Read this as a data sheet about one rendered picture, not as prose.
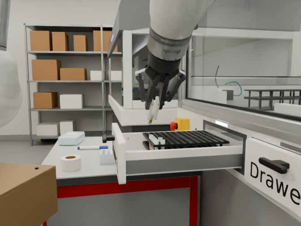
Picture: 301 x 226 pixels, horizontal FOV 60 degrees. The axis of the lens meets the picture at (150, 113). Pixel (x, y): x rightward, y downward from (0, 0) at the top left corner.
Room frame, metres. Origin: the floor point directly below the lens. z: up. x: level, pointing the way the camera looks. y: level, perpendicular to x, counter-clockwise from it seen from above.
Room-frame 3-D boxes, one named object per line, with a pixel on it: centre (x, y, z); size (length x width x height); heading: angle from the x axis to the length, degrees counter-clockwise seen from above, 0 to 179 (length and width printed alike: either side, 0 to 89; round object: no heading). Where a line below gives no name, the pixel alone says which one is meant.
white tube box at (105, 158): (1.00, 0.14, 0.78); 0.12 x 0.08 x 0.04; 99
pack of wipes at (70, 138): (1.31, 0.40, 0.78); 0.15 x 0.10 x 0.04; 179
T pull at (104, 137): (0.75, 0.12, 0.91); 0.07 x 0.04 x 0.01; 11
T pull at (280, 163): (0.50, -0.25, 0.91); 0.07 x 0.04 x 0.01; 11
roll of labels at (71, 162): (0.91, 0.29, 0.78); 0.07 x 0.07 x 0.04
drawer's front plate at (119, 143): (0.75, 0.10, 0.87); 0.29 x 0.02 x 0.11; 11
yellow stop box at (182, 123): (1.14, -0.14, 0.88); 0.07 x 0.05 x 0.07; 11
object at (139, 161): (0.80, -0.11, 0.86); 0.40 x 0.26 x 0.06; 101
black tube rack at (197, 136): (0.79, -0.10, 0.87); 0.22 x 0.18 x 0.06; 101
